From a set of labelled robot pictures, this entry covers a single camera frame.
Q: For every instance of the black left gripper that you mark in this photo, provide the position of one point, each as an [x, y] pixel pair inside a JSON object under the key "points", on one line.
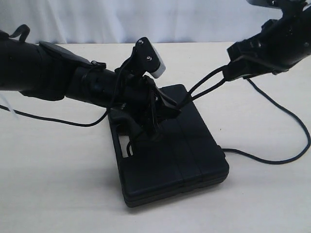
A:
{"points": [[134, 99]]}

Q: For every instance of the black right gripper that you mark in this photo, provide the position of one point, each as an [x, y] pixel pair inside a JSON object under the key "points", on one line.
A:
{"points": [[249, 58]]}

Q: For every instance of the black plastic carry case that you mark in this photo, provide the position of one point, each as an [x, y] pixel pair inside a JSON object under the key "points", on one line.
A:
{"points": [[184, 159]]}

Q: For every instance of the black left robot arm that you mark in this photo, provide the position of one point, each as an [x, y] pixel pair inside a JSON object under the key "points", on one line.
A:
{"points": [[50, 72]]}

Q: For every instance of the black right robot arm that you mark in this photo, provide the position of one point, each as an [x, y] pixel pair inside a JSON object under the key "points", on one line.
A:
{"points": [[279, 46]]}

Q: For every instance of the white cable tie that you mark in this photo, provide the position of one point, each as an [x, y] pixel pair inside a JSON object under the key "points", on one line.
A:
{"points": [[8, 105]]}

